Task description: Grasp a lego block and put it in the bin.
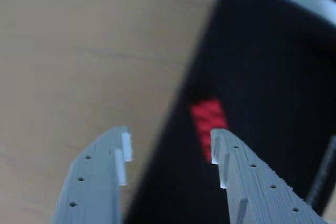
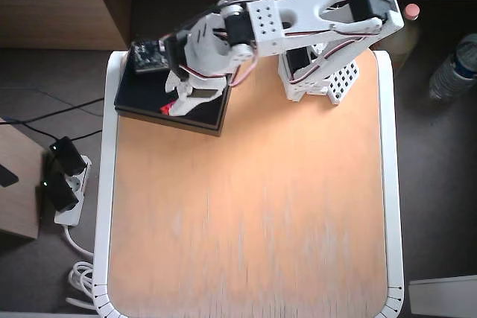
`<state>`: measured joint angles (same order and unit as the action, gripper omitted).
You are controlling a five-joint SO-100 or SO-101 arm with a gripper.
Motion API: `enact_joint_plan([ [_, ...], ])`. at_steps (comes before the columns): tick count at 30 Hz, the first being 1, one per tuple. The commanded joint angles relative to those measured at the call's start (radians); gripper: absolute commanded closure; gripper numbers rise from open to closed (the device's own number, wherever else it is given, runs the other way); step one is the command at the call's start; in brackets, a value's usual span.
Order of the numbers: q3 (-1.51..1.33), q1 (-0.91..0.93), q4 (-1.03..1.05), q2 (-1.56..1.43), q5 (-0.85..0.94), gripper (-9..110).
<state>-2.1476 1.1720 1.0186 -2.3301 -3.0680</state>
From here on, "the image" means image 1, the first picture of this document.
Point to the red lego block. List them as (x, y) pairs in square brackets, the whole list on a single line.
[(207, 119)]

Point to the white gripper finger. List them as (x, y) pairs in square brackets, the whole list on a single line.
[(252, 190), (97, 182)]

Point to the black rectangular bin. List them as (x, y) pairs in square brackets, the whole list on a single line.
[(262, 77)]

